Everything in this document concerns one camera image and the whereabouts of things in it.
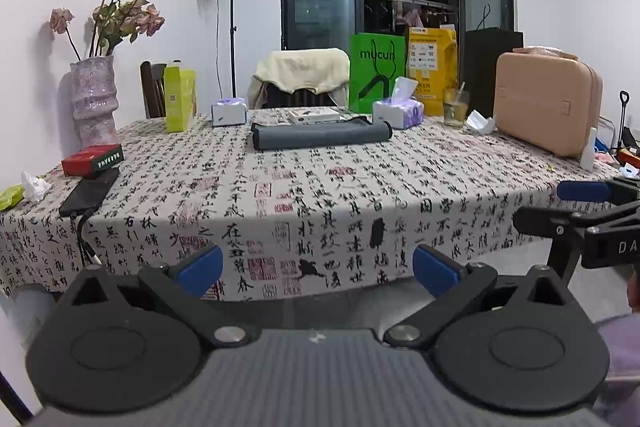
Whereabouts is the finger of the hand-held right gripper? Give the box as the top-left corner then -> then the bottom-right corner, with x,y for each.
556,176 -> 640,208
513,202 -> 640,242

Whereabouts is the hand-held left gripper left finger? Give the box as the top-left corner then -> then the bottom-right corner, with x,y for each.
55,246 -> 261,348

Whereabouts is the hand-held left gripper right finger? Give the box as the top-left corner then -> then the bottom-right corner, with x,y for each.
381,244 -> 594,348

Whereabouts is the dark grey mat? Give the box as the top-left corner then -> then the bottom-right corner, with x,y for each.
250,119 -> 392,152

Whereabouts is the white slim bottle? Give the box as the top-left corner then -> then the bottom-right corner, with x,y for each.
579,127 -> 599,172

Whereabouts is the beige hard case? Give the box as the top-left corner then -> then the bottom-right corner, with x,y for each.
493,46 -> 605,158

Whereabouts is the white crumpled paper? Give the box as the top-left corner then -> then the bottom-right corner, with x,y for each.
465,109 -> 497,134

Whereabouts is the calligraphy printed tablecloth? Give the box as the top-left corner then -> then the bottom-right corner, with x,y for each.
0,107 -> 632,304

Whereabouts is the black phone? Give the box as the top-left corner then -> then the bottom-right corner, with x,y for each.
58,167 -> 121,218

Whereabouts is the glass cup with drink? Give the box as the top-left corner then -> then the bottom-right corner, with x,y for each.
442,81 -> 471,130

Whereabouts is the red box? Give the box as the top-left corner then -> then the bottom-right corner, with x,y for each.
61,144 -> 125,178

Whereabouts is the black paper bag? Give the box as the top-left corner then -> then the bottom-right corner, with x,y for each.
464,4 -> 525,120

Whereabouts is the white blue tissue box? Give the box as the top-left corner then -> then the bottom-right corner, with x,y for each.
210,98 -> 249,128

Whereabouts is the white purple tissue box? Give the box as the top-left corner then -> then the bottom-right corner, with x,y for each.
372,76 -> 425,130

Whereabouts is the yellow-green carton box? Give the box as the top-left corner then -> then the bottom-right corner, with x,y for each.
163,65 -> 198,134

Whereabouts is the dark wooden chair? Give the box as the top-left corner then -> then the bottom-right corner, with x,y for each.
140,61 -> 168,120

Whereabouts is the flat white box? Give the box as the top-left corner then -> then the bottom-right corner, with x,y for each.
287,107 -> 342,126

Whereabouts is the yellow paper bag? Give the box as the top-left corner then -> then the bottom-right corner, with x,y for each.
407,27 -> 459,116

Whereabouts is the purple textured vase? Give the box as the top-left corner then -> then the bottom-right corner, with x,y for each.
69,55 -> 120,148

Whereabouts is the black chair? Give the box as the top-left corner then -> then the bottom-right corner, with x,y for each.
264,82 -> 342,110

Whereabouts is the green packet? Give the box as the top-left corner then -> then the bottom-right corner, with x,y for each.
0,185 -> 25,212

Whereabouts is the green paper bag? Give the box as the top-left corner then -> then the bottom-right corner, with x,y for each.
348,33 -> 407,114

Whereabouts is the cream cloth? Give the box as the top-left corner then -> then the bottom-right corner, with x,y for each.
248,48 -> 351,108

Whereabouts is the black handle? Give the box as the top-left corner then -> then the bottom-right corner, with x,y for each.
612,90 -> 632,152

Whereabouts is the black cable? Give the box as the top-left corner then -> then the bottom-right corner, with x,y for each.
70,211 -> 102,269

